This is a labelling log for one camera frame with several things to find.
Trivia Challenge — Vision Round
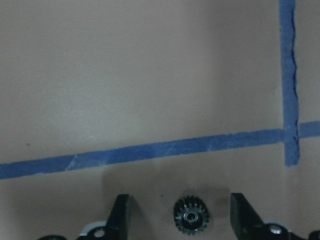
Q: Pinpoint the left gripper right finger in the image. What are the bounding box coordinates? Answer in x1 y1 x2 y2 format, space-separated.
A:
230 192 264 240

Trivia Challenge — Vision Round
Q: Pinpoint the black bearing gear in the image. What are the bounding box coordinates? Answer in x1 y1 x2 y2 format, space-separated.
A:
173 195 210 236

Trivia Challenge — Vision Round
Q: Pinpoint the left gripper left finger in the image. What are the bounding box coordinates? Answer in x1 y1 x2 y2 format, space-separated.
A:
104 194 130 240

